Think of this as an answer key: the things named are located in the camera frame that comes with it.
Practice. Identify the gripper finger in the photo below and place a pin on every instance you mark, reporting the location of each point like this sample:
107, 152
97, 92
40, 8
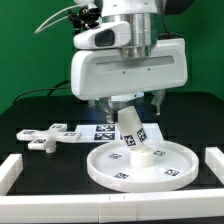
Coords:
111, 114
158, 97

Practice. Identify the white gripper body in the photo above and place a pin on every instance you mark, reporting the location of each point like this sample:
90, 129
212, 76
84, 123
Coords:
104, 73

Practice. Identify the white round table top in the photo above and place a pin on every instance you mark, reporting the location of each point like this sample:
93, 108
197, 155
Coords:
157, 165

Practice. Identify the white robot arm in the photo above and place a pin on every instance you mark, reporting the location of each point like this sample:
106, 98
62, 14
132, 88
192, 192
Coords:
141, 15

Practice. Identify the white marker sheet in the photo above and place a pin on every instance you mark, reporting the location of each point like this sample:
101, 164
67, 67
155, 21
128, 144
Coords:
109, 132

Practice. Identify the white cross-shaped table base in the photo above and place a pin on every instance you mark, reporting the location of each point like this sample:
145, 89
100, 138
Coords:
46, 140

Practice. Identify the white right fence bar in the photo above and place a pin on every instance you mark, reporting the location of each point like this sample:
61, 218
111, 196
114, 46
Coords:
214, 158

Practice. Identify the white fence bar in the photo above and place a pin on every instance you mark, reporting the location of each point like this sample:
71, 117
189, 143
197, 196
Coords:
214, 158
107, 208
10, 169

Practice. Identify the white left fence bar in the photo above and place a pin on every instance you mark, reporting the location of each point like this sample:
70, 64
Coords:
10, 169

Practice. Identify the white front fence bar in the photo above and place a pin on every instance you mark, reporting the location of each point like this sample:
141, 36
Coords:
107, 208

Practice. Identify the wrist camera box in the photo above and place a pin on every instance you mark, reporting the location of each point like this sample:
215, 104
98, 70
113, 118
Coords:
107, 35

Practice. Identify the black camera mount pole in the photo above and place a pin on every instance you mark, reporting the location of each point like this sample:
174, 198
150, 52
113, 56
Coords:
80, 20

